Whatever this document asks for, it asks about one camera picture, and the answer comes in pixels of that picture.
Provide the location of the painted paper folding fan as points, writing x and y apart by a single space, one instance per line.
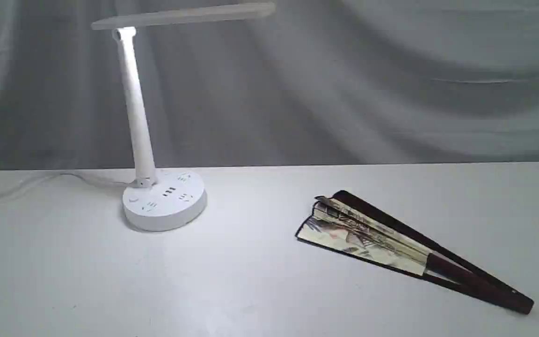
346 224

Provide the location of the white desk lamp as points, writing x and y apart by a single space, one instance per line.
158 200

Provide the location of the grey backdrop cloth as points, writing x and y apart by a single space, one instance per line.
318 82

